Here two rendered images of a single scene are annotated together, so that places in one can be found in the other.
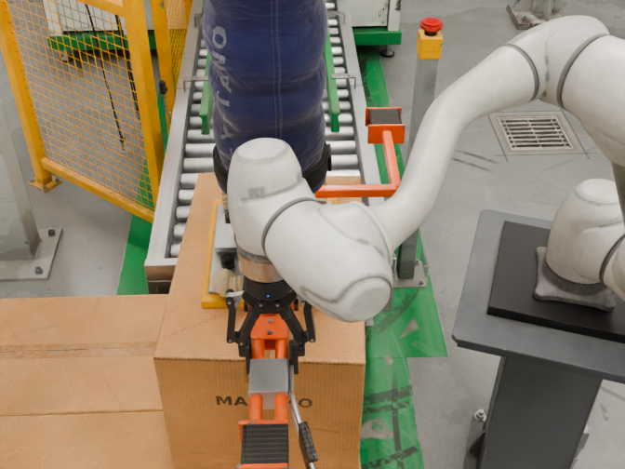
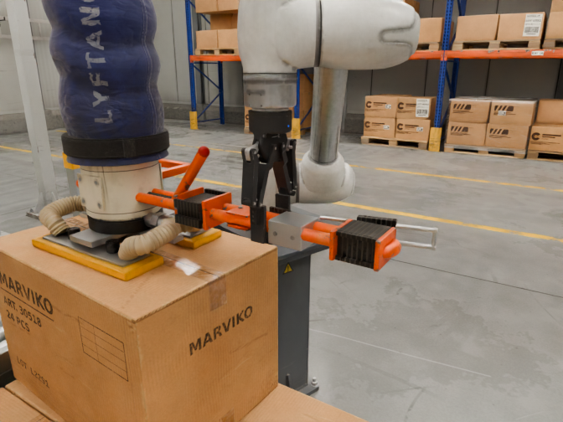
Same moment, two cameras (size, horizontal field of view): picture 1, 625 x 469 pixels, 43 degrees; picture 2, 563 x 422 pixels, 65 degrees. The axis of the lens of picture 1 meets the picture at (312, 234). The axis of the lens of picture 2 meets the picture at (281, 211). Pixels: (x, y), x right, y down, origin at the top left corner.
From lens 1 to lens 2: 1.08 m
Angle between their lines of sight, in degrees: 52
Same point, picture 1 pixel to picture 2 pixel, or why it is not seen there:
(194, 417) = (173, 387)
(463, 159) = not seen: hidden behind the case
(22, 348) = not seen: outside the picture
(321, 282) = (399, 14)
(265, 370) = (287, 218)
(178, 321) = (118, 295)
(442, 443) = not seen: hidden behind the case
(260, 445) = (364, 230)
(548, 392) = (288, 295)
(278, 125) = (149, 76)
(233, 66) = (111, 15)
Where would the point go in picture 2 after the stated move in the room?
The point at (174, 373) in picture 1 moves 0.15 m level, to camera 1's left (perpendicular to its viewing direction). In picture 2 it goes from (155, 333) to (75, 380)
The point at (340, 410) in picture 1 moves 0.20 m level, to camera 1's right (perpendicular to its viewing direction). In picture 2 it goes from (267, 307) to (311, 276)
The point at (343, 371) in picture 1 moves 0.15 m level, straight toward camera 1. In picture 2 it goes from (267, 261) to (322, 280)
